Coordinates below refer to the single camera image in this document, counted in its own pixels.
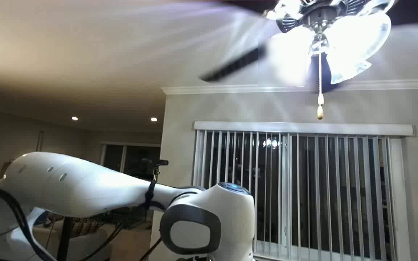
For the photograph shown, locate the pull cord with wooden knob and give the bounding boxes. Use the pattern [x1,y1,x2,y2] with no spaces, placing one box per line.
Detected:
[315,33,328,122]

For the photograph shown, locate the ceiling fan light hub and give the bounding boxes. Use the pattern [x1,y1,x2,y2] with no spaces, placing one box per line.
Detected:
[274,0,360,47]

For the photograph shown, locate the black strap on arm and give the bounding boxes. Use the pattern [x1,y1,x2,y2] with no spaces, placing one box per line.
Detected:
[144,178,158,210]

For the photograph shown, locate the white blinds valance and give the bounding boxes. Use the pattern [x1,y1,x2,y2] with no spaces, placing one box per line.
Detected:
[192,120,415,138]

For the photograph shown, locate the black stand pole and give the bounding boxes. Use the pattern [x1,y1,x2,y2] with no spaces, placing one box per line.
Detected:
[55,216,74,261]

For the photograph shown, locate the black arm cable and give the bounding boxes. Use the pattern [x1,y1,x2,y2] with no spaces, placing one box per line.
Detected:
[0,173,57,261]

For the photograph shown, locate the dark background window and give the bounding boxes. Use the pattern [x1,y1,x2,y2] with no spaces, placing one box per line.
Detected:
[100,141,163,181]

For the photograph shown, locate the white vertical window blinds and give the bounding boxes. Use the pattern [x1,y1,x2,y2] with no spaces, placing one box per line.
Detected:
[193,129,409,261]

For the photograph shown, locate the dark ceiling fan blade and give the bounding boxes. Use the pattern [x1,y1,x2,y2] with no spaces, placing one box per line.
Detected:
[197,42,270,83]
[386,0,418,28]
[222,0,280,15]

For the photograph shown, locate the frosted glass lamp shade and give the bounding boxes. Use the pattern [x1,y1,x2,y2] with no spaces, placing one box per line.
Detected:
[266,0,308,22]
[266,25,316,89]
[324,10,393,87]

